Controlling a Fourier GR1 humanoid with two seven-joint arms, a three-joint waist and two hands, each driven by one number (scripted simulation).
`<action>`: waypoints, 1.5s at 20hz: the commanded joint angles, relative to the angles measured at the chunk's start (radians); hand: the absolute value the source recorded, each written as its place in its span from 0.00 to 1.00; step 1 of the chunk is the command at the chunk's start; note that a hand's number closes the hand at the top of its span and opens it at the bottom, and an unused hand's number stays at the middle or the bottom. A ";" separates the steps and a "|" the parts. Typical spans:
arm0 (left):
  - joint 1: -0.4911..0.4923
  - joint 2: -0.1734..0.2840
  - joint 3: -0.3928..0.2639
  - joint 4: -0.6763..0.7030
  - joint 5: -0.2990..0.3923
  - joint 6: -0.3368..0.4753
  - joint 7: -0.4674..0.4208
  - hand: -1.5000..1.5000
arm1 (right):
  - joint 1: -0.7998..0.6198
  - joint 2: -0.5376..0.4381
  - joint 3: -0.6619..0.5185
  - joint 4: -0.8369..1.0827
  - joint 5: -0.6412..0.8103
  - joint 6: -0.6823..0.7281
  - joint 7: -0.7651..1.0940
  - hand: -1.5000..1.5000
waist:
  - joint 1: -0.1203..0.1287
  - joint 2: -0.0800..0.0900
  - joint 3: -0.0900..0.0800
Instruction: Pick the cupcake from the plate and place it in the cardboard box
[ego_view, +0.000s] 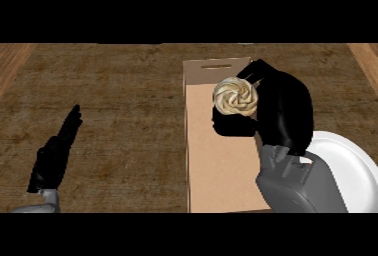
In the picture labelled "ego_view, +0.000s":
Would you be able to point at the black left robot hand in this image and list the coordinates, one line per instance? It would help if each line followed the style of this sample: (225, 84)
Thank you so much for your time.
(52, 160)

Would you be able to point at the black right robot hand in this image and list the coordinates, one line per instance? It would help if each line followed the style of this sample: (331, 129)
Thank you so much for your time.
(285, 113)

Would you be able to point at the cream frosted cupcake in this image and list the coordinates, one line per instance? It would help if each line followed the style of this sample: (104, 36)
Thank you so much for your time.
(235, 96)

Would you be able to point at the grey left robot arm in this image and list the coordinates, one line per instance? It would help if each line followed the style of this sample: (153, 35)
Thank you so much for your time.
(39, 204)

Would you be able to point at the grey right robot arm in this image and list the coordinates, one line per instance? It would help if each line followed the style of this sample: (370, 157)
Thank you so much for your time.
(296, 185)

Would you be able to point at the brown cardboard box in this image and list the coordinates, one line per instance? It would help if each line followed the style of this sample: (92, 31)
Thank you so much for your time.
(222, 156)

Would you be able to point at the white plate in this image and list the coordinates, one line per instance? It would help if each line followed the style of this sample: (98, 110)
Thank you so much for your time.
(352, 173)

